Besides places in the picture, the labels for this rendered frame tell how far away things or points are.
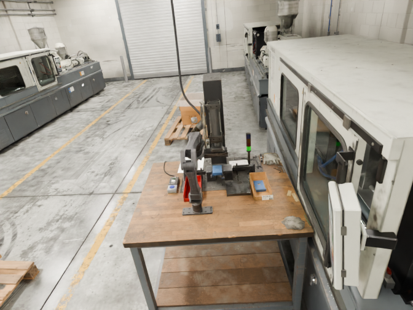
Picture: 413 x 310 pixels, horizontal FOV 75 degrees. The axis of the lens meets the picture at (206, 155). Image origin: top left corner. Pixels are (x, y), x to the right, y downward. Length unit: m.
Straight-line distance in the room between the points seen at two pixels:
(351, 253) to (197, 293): 1.41
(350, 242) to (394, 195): 0.20
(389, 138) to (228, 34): 10.26
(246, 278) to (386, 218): 1.43
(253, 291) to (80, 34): 11.41
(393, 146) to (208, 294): 1.70
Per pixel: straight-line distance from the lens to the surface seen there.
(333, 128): 1.31
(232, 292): 2.25
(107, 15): 11.90
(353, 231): 1.04
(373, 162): 1.81
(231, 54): 11.10
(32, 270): 3.21
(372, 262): 1.24
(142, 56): 11.55
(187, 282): 2.34
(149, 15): 11.34
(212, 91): 1.93
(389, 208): 1.08
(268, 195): 1.89
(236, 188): 1.98
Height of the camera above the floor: 2.04
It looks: 27 degrees down
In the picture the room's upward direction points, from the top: 6 degrees counter-clockwise
